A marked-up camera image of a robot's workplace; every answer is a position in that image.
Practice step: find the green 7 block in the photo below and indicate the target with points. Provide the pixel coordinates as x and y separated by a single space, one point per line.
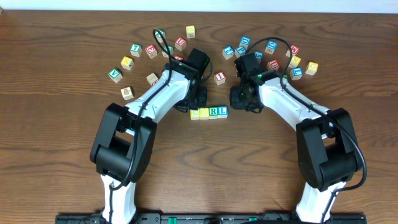
136 50

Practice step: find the red A block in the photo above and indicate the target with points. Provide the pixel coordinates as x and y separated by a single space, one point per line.
177 57

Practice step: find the green J block top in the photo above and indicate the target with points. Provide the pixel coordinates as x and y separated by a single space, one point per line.
160 35

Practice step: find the red I block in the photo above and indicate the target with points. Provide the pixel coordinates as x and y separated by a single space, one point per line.
219 78

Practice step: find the red E block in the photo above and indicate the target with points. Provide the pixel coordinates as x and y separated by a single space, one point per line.
151 51

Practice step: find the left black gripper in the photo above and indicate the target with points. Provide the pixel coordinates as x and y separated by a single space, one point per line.
193 102

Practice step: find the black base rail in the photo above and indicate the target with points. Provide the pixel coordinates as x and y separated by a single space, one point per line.
156 218

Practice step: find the yellow K block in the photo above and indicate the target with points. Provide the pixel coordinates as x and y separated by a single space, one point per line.
127 63

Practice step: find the plain picture block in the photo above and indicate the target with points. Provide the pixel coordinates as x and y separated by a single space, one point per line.
127 93

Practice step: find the yellow block far right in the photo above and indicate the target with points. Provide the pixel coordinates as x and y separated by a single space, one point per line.
311 68

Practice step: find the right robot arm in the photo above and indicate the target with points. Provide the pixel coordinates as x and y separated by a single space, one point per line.
327 149

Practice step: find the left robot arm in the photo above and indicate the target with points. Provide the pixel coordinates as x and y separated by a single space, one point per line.
123 144

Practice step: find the green Z block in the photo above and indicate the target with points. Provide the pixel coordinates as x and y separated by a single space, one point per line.
167 52

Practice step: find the red U block left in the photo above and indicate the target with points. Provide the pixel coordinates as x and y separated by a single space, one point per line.
180 44

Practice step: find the yellow O block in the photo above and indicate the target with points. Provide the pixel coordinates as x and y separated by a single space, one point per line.
204 113

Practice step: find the green R block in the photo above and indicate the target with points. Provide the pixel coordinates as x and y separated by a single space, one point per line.
213 112

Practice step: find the blue l block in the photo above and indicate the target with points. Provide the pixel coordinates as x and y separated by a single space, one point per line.
222 112
296 73

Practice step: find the blue 5 block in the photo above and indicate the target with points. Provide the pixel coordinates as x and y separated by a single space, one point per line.
259 55

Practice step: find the green V block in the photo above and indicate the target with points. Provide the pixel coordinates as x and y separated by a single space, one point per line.
116 75

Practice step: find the red M block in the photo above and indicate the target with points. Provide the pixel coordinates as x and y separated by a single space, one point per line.
293 50

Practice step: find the blue 2 block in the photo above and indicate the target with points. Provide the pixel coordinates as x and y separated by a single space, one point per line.
228 52

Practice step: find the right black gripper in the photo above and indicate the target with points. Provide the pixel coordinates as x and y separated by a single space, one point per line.
241 101

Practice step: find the yellow block top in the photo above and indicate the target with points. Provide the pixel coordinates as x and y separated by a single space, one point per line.
190 31

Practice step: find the red U block right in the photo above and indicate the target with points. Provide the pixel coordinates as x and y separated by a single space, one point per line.
273 65

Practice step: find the blue P block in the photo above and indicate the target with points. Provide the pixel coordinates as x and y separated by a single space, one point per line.
239 51

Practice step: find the white red-sided block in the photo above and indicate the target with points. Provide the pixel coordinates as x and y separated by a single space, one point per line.
152 79

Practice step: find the blue D block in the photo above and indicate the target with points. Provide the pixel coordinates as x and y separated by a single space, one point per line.
245 41

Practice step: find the red u block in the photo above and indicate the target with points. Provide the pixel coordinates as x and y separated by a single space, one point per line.
180 44
273 65

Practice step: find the yellow C block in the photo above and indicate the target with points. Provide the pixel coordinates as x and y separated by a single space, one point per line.
194 114

